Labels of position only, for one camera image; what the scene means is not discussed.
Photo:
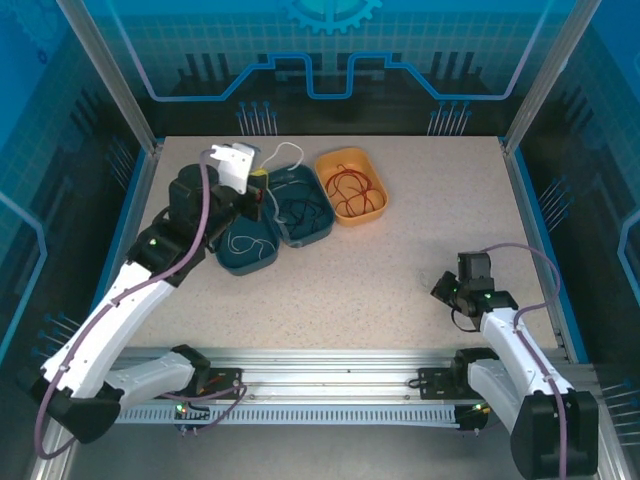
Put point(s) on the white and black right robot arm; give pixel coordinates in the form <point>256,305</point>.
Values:
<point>505,340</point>

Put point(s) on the orange plastic tray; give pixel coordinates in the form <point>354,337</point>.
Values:
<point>327,165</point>

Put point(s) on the teal plastic tray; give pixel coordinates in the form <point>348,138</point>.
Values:
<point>320,230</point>
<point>235,265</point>

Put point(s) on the grey metal panel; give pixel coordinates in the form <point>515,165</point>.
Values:
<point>325,455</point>

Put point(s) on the aluminium frame post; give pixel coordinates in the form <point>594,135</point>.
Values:
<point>112,75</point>
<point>542,75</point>

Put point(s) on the aluminium front rail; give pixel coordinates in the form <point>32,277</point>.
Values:
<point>325,370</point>

